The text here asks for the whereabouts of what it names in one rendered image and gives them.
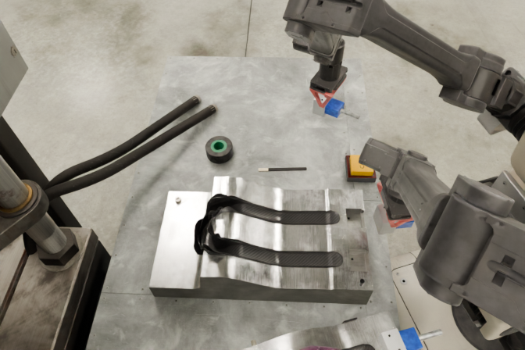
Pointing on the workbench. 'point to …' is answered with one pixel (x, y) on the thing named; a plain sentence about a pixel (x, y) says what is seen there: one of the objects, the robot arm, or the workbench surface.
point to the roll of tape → (219, 150)
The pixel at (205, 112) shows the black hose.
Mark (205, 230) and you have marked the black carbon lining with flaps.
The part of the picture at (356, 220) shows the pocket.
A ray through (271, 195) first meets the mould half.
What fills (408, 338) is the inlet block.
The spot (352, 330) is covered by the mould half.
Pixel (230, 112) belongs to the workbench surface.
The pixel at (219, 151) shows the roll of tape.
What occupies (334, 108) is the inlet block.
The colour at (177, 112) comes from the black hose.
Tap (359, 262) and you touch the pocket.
